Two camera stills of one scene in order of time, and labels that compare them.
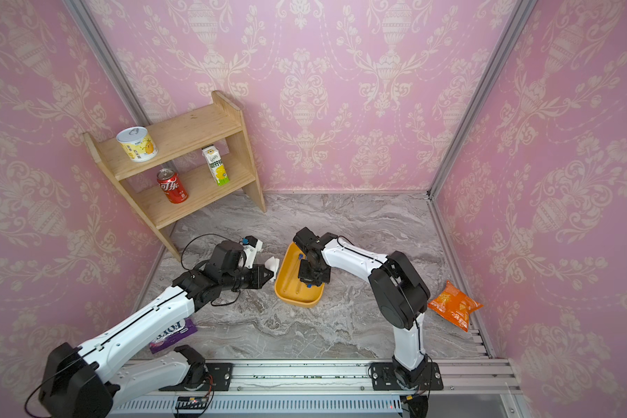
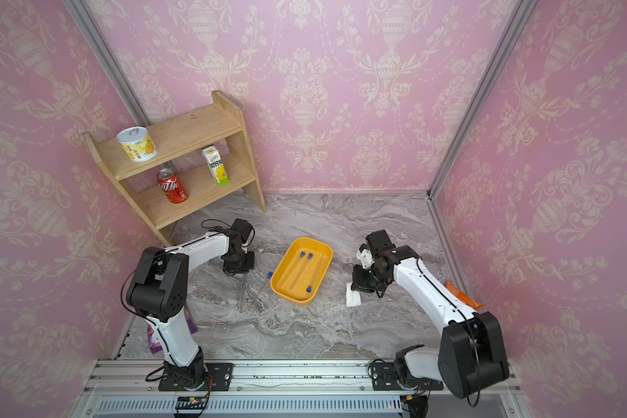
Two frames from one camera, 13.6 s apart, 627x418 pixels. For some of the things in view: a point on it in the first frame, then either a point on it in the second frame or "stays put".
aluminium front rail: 311,388 stays put
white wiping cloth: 273,264 → 353,297
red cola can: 171,183 stays put
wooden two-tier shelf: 167,164 stays put
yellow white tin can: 138,144 stays put
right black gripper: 306,279 → 359,283
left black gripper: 259,279 → 229,266
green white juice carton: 212,157 stays put
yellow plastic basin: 288,287 stays put
